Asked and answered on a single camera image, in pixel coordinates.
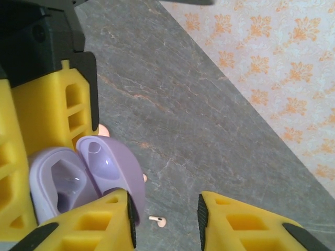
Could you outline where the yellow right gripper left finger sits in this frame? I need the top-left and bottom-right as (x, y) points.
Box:
(12, 188), (137, 251)

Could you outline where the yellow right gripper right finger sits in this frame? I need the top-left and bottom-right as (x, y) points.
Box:
(197, 191), (333, 251)

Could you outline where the pink earbud charging case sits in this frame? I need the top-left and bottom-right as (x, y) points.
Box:
(98, 124), (149, 184)

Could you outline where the purple earbud charging case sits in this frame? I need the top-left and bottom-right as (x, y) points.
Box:
(28, 135), (146, 226)

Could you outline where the pink wireless earbud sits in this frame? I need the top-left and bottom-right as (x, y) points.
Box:
(148, 215), (167, 228)

